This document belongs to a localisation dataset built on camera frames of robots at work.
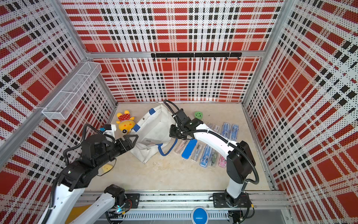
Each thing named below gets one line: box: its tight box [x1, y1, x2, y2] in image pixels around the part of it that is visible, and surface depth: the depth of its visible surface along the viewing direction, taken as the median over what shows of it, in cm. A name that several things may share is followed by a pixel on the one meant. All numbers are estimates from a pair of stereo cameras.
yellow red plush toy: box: [116, 110, 136, 135], surface depth 106 cm
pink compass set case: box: [218, 154, 228, 169], surface depth 88 cm
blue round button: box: [192, 207, 208, 224], surface depth 69 cm
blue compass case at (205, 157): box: [199, 144, 212, 168], surface depth 90 cm
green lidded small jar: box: [194, 111, 203, 120], surface depth 110 cm
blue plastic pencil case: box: [181, 138, 198, 160], surface depth 95 cm
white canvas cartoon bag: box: [129, 104, 178, 165], surface depth 89 cm
